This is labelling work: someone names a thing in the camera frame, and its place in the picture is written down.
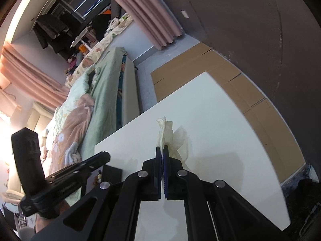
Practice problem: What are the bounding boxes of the white tissue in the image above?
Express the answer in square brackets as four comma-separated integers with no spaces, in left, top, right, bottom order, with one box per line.
[157,117,189,169]

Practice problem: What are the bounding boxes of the black square jewelry box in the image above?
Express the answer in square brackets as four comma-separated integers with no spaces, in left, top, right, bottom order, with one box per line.
[93,164,123,187]

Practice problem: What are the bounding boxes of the person's right hand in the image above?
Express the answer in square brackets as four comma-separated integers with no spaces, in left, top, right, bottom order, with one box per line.
[34,200,70,233]

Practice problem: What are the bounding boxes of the pink fleece blanket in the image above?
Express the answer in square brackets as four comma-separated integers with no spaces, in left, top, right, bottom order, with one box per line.
[49,94,94,174]

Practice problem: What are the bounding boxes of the green bed sheet mattress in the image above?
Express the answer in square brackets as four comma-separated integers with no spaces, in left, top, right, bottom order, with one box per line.
[45,46,140,207]

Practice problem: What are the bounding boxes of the flattened cardboard sheet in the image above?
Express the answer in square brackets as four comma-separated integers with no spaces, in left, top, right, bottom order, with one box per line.
[151,42,305,183]

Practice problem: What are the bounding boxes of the patterned floral quilt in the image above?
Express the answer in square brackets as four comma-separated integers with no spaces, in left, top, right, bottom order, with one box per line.
[65,12,133,89]

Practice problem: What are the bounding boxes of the pink curtain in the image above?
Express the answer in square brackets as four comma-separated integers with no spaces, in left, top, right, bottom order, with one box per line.
[115,0,183,50]
[1,42,69,110]

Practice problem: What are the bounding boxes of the white wall switch plate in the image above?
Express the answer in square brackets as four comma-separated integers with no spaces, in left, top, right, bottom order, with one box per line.
[181,10,189,18]

